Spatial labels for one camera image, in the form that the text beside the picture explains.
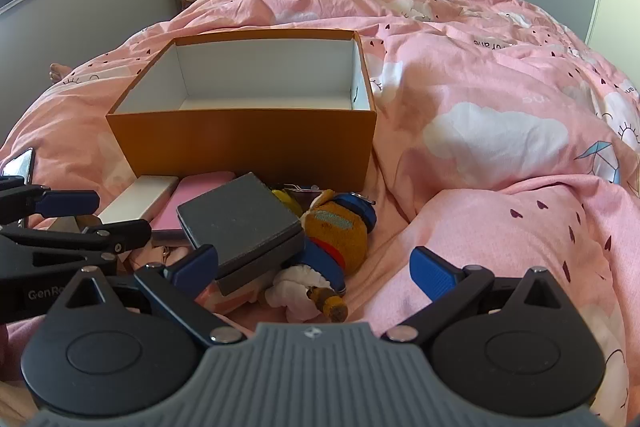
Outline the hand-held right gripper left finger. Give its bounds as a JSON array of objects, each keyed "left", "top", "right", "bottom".
[{"left": 62, "top": 245, "right": 251, "bottom": 348}]

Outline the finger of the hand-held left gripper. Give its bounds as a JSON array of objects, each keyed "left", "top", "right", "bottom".
[
  {"left": 0, "top": 179, "right": 101, "bottom": 224},
  {"left": 0, "top": 219, "right": 153, "bottom": 280}
]

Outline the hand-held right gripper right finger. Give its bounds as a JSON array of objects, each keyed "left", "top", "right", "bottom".
[{"left": 381, "top": 246, "right": 573, "bottom": 343}]

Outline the long white box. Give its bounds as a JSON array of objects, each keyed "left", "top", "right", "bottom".
[{"left": 97, "top": 175, "right": 180, "bottom": 225}]

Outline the pink mini backpack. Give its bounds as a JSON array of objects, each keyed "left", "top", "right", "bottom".
[{"left": 149, "top": 173, "right": 236, "bottom": 244}]

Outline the grey box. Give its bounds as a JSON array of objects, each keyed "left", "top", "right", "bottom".
[{"left": 176, "top": 173, "right": 307, "bottom": 298}]

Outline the orange cardboard box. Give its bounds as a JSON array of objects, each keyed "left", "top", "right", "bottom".
[{"left": 106, "top": 28, "right": 377, "bottom": 192}]

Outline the black smartphone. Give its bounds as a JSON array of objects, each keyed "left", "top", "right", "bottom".
[{"left": 0, "top": 148, "right": 36, "bottom": 186}]

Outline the orange plush toy blue hat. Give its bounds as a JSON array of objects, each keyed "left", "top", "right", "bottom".
[{"left": 265, "top": 189, "right": 378, "bottom": 323}]

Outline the small yellow toy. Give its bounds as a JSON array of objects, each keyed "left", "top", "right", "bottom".
[{"left": 271, "top": 188, "right": 304, "bottom": 216}]

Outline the person's foot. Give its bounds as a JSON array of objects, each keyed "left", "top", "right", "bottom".
[{"left": 48, "top": 63, "right": 75, "bottom": 86}]

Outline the pink printed blanket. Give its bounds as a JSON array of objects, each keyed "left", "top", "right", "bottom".
[{"left": 0, "top": 0, "right": 640, "bottom": 427}]

